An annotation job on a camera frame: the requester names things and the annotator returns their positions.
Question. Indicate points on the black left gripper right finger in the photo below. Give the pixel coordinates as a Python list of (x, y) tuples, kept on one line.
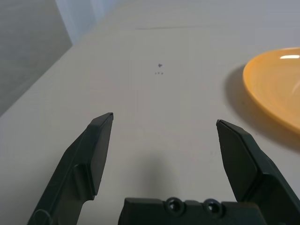
[(248, 164)]

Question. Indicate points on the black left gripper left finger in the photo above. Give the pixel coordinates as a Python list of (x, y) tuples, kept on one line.
[(77, 164)]

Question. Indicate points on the yellow plastic plate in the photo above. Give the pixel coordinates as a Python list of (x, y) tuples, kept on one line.
[(276, 82)]

